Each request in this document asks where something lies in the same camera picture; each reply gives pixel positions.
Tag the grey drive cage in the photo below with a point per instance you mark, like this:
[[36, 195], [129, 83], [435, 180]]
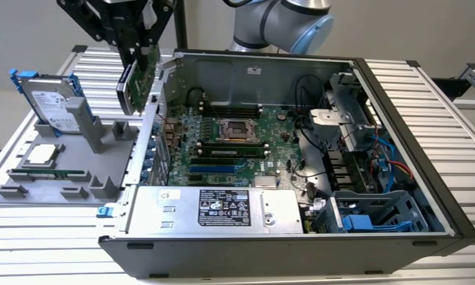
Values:
[[395, 202]]

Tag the short black expansion slot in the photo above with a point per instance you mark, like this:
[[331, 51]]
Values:
[[195, 177]]

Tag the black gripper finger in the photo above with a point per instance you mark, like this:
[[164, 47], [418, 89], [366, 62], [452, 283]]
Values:
[[164, 20], [86, 20]]

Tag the RAM stick with white label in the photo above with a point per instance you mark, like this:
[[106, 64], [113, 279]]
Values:
[[221, 152]]

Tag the green graphics card black shroud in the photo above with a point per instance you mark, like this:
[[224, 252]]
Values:
[[141, 83]]

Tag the long black expansion slot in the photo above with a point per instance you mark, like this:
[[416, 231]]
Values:
[[213, 161]]

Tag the grey metal drive bay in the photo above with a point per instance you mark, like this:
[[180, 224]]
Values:
[[340, 95]]

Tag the green RAM stick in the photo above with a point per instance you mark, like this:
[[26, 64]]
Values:
[[42, 173]]

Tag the grey parts rack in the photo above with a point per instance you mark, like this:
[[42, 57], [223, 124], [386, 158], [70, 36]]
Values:
[[73, 160]]

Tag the black RAM slot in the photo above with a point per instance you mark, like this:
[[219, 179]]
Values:
[[233, 104], [233, 145], [233, 111], [233, 115], [233, 142], [233, 108]]

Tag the CPU socket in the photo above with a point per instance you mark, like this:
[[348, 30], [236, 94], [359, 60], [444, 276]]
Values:
[[235, 129]]

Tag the green motherboard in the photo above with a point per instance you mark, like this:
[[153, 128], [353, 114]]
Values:
[[276, 139]]

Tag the blue case latch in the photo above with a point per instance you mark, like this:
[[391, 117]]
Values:
[[102, 212]]

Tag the silver finned heatsink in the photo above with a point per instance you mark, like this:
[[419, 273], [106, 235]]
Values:
[[267, 181]]

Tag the grey power supply unit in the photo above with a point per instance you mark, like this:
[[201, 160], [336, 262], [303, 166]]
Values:
[[169, 216]]

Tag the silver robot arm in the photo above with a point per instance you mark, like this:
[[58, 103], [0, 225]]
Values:
[[268, 23]]

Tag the hard disk in blue carrier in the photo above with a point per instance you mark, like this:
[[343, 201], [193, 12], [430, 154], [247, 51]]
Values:
[[46, 101]]

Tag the blue drive carrier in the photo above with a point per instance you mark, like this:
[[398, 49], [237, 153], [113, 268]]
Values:
[[356, 222]]

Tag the open black PC case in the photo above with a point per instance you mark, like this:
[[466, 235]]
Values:
[[260, 255]]

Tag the silver CPU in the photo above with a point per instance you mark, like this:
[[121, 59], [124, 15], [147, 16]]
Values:
[[38, 155]]

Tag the blue expansion slot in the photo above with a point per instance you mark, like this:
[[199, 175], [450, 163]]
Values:
[[213, 170]]

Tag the silver coin battery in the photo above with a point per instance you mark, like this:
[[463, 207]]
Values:
[[281, 115]]

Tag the black stand post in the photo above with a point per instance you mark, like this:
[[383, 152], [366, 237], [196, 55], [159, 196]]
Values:
[[180, 29]]

